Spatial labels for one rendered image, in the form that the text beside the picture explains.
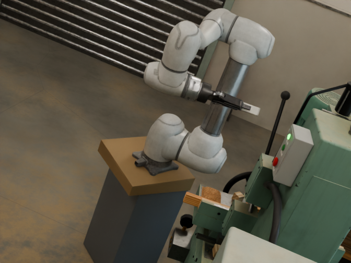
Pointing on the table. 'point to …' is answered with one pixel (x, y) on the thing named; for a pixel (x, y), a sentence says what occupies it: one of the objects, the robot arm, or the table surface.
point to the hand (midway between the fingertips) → (249, 109)
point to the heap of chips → (211, 194)
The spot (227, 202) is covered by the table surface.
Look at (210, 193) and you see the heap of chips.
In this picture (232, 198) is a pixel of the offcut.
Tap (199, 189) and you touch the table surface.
